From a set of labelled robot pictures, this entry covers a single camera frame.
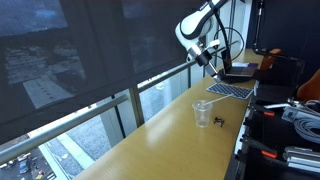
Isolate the open laptop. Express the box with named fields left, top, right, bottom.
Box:
left=218, top=50, right=258, bottom=84

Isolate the black binder clip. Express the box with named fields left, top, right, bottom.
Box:
left=214, top=117, right=225, bottom=128

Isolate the white plastic straw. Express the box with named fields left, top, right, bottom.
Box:
left=200, top=94, right=234, bottom=107

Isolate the white keyboard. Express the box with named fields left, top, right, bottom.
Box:
left=207, top=83, right=253, bottom=100

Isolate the clear plastic cup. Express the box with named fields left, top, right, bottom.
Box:
left=192, top=100, right=213, bottom=128

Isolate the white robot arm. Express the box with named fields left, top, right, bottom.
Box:
left=175, top=0, right=228, bottom=83

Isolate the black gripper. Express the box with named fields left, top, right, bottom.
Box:
left=195, top=51, right=221, bottom=83

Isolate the grey coiled cable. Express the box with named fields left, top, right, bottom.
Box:
left=293, top=118, right=320, bottom=145

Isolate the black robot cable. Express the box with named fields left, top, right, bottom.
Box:
left=203, top=0, right=246, bottom=68

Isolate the metal window railing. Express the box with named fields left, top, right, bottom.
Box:
left=0, top=63, right=195, bottom=164

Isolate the black clamp orange tip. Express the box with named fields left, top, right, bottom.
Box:
left=240, top=136, right=277, bottom=159

